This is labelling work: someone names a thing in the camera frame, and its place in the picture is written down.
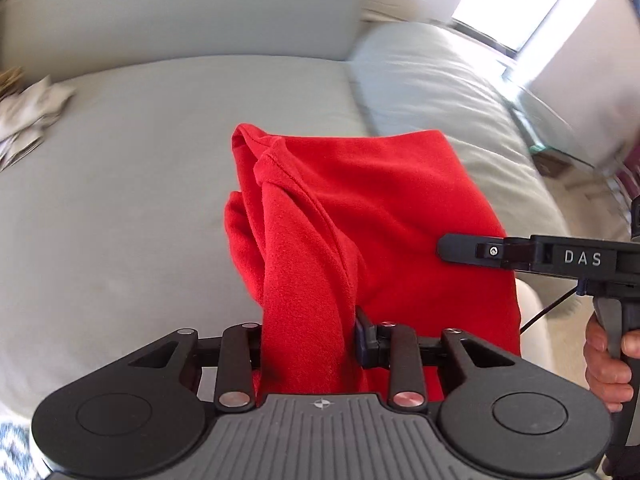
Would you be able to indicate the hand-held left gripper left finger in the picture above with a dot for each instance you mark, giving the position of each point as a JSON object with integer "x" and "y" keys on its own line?
{"x": 240, "y": 355}

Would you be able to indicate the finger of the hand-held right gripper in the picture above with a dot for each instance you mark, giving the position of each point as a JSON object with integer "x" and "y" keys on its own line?
{"x": 470, "y": 250}

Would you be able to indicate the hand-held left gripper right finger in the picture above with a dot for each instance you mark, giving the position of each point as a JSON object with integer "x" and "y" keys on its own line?
{"x": 364, "y": 345}

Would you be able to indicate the red t-shirt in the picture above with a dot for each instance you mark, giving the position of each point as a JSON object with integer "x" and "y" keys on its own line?
{"x": 350, "y": 210}

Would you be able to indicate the person's right hand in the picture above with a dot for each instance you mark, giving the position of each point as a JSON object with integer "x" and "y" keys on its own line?
{"x": 602, "y": 375}

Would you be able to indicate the glass side table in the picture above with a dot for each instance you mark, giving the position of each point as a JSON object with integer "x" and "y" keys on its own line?
{"x": 560, "y": 125}

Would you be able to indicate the pale grey pillow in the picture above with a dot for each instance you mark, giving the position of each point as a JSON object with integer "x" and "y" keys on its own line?
{"x": 440, "y": 90}

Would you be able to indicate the grey bed mattress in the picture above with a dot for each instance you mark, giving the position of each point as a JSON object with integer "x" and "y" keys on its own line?
{"x": 125, "y": 220}

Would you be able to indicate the blue patterned rug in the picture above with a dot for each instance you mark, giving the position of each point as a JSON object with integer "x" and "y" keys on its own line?
{"x": 20, "y": 450}

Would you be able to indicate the window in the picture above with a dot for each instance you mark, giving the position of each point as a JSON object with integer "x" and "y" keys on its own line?
{"x": 515, "y": 0}

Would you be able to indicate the light grey garment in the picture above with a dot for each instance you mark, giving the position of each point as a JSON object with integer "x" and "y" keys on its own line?
{"x": 30, "y": 120}

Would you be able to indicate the grey padded headboard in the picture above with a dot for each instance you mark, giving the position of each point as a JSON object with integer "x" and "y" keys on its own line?
{"x": 175, "y": 15}

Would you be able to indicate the tan pants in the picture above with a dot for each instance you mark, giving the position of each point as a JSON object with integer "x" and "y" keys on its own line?
{"x": 10, "y": 80}

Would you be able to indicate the cream bed frame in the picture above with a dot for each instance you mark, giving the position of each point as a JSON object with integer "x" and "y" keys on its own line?
{"x": 537, "y": 320}

